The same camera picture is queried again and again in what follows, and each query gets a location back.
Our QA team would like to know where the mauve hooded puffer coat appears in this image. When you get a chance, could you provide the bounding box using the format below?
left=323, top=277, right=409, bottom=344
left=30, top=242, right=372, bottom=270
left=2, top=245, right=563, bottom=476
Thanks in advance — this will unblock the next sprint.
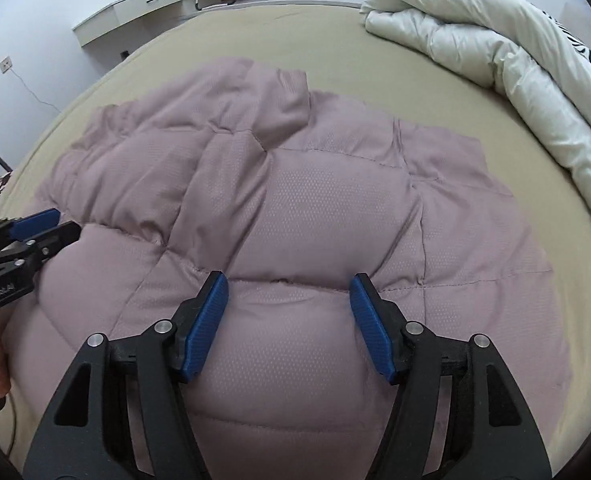
left=5, top=57, right=573, bottom=480

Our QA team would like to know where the white rolled duvet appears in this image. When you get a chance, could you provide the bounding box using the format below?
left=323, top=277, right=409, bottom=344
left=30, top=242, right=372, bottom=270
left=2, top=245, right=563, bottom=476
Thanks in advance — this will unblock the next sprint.
left=359, top=0, right=591, bottom=261

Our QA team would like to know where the zebra print pillow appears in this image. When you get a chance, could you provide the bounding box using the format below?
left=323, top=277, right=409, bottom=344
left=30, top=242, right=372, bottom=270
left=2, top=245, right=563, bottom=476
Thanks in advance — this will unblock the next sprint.
left=543, top=7, right=591, bottom=92

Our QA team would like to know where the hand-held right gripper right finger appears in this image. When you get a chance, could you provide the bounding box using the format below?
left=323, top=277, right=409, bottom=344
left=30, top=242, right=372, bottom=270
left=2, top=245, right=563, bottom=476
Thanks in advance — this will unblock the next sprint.
left=349, top=272, right=551, bottom=480

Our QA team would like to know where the white wall-mounted desk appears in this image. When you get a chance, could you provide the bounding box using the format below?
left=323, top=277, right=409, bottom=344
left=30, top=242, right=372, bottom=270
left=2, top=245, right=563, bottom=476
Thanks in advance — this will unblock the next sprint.
left=72, top=0, right=219, bottom=50

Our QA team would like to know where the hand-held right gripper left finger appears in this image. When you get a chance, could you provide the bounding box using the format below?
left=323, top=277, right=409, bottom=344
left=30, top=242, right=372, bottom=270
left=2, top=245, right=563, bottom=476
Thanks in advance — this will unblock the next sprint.
left=22, top=270, right=230, bottom=480

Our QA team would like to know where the white cable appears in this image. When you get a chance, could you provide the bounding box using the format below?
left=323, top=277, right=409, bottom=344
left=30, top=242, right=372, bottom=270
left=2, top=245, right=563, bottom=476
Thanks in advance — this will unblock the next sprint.
left=8, top=67, right=63, bottom=111

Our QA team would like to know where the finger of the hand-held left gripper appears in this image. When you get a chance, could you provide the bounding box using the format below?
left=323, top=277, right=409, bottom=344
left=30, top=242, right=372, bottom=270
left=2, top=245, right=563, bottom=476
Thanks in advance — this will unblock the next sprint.
left=0, top=208, right=61, bottom=253
left=12, top=221, right=82, bottom=263

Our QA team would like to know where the bed with olive sheet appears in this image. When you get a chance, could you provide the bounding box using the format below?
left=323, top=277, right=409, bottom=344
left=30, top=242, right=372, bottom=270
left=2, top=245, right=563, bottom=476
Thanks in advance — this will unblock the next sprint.
left=0, top=2, right=591, bottom=480

